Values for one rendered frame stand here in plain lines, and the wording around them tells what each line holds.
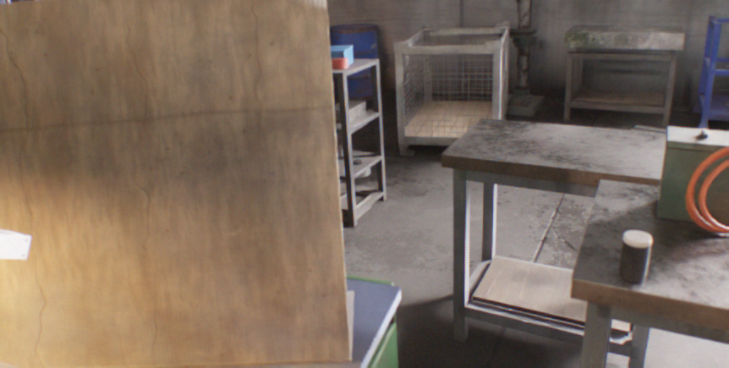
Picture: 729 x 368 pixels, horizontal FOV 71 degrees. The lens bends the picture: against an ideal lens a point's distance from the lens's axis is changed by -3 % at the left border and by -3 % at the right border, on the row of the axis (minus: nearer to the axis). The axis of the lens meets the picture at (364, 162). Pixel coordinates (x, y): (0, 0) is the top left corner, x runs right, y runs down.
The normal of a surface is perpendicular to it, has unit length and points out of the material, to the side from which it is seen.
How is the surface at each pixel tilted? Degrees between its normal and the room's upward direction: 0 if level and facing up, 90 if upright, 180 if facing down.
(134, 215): 76
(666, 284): 0
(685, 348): 0
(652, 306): 90
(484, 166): 90
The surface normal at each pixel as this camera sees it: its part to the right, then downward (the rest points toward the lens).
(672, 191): -0.48, 0.33
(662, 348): -0.07, -0.94
